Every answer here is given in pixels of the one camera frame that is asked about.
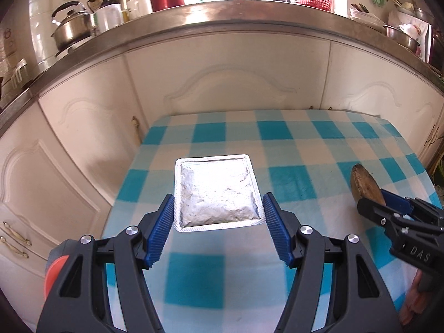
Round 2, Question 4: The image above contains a silver foil pouch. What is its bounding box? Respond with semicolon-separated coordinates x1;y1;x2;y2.
174;154;265;233

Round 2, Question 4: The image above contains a person right hand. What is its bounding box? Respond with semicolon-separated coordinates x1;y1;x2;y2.
399;270;435;326

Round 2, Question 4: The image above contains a red plastic basin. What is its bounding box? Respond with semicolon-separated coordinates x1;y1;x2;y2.
44;255;69;299

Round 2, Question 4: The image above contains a blue checkered tablecloth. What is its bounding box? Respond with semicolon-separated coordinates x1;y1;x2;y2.
100;108;443;333

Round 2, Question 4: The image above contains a steel bowl on counter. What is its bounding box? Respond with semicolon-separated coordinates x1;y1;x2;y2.
384;25;419;54

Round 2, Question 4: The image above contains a steel kettle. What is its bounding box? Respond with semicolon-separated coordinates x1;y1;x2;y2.
51;0;93;52

